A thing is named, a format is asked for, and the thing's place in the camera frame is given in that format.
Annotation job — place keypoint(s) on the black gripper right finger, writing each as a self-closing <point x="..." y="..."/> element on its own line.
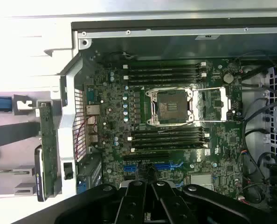
<point x="168" y="205"/>

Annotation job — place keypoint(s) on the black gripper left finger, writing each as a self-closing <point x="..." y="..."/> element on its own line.
<point x="133" y="203"/>

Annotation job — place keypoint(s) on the long PCIe expansion slot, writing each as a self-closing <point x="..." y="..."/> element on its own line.
<point x="130" y="168"/>
<point x="145" y="156"/>

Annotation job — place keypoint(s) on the silver chipset heatsink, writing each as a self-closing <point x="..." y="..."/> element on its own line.
<point x="200" y="182"/>

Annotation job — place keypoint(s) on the RAM slot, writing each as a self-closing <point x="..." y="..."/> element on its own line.
<point x="161" y="65"/>
<point x="168" y="137"/>
<point x="168" y="143"/>
<point x="133" y="149"/>
<point x="161" y="71"/>
<point x="161" y="77"/>
<point x="161" y="82"/>
<point x="168" y="132"/>

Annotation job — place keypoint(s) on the blue card retention clip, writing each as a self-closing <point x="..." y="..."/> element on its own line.
<point x="81" y="187"/>

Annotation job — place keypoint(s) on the silver USB port stack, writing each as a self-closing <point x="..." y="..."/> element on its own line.
<point x="92" y="138"/>

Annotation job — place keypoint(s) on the green motherboard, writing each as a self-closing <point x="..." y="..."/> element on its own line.
<point x="222" y="144"/>

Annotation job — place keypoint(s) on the silver network port stack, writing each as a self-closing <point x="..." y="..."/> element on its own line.
<point x="92" y="121"/>
<point x="92" y="110"/>

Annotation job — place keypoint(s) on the CPU socket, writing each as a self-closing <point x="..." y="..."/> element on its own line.
<point x="171" y="107"/>

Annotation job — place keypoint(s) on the grey parts rack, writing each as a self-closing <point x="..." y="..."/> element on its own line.
<point x="26" y="170"/>

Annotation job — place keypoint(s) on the silver socket cover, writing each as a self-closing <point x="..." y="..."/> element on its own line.
<point x="223" y="102"/>

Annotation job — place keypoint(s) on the teal serial port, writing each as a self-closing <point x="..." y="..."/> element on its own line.
<point x="92" y="93"/>

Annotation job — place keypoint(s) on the grey PC case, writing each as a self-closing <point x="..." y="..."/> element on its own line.
<point x="68" y="105"/>

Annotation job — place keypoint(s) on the silver coin battery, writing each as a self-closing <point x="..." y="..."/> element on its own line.
<point x="228" y="78"/>

